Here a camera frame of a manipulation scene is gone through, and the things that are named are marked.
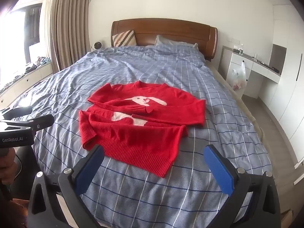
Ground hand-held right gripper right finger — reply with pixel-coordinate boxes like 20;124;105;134
204;144;282;228

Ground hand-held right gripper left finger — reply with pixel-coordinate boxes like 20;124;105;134
28;144;105;228

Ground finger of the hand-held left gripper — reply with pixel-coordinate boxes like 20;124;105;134
0;114;55;133
0;106;33;121

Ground red knitted sweater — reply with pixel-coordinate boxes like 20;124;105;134
79;81;207;178

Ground pile of clothes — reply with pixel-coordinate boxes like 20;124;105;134
24;56;52;73

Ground person's left hand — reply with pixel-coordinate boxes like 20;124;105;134
0;148;15;183

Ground white window bench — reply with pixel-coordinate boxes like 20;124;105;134
0;60;54;110

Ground blue plaid duvet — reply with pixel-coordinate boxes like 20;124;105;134
5;43;273;228

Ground window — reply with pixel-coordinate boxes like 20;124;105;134
9;3;51;61

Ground white plastic bag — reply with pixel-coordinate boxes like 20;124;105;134
227;62;248;92

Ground beige curtain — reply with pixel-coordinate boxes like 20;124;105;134
39;0;92;73

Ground white built-in desk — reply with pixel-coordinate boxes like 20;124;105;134
220;45;282;100

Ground white wardrobe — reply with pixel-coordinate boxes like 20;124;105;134
258;3;304;164

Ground striped cushion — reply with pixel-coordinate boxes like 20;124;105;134
112;30;137;47

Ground blue plaid pillow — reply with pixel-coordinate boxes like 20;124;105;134
154;35;199;53

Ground wooden bed headboard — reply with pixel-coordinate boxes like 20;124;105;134
111;18;218;62

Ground black cable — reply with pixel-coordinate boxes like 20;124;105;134
13;147;26;178

